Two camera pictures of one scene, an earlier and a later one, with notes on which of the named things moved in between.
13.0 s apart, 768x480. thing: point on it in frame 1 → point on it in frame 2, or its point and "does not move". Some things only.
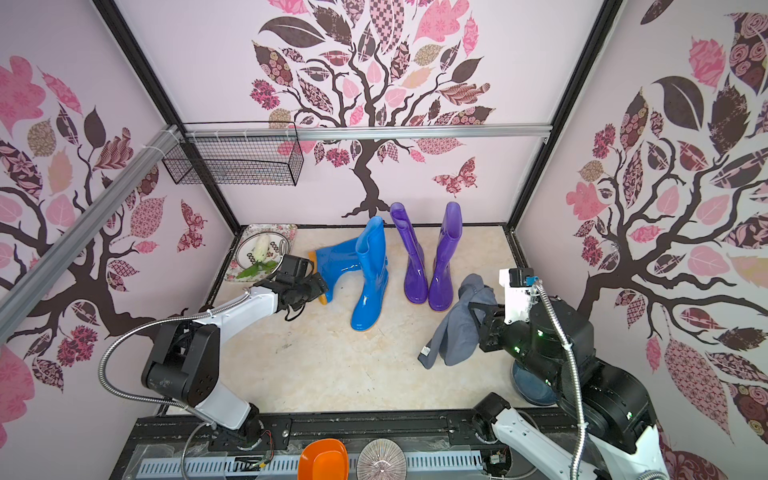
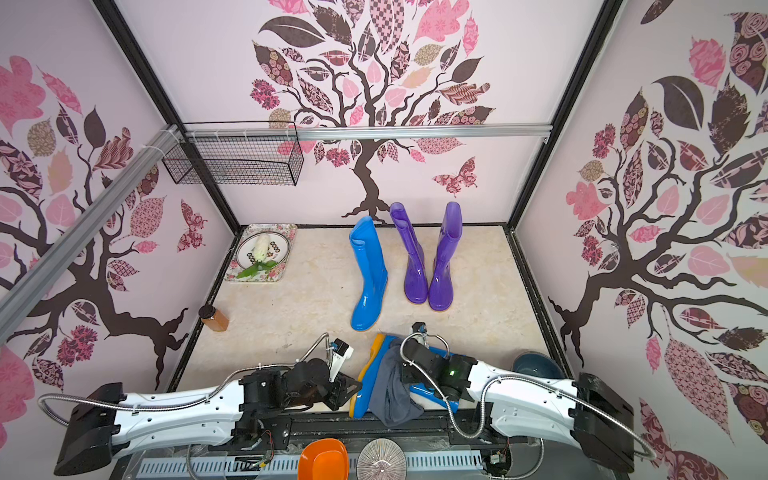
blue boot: x=373 y=264 does not move
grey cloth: x=457 y=336 → x=391 y=401
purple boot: x=441 y=289 does not move
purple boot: x=416 y=287 does not move
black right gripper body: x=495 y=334 → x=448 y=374
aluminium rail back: x=368 y=132 does not move
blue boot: x=329 y=263 → x=367 y=384
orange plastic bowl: x=324 y=459 does not move
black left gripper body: x=310 y=290 → x=331 y=394
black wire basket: x=267 y=153 does not move
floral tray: x=260 y=253 does not move
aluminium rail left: x=36 y=279 does not move
